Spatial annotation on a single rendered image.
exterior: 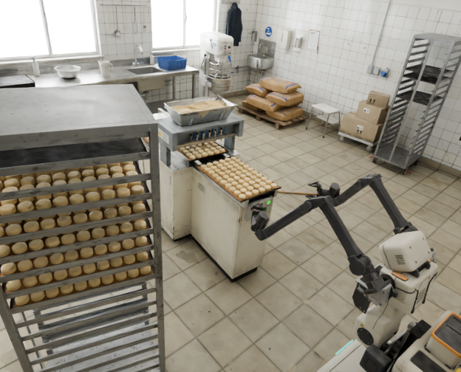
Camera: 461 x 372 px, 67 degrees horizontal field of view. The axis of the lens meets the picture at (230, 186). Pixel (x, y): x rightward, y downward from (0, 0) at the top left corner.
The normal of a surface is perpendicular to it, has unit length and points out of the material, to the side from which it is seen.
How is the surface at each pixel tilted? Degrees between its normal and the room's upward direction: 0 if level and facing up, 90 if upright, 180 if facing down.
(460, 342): 0
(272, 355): 0
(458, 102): 90
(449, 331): 0
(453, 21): 90
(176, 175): 90
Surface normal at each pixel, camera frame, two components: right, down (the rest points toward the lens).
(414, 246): 0.49, -0.23
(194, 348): 0.08, -0.85
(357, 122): -0.69, 0.29
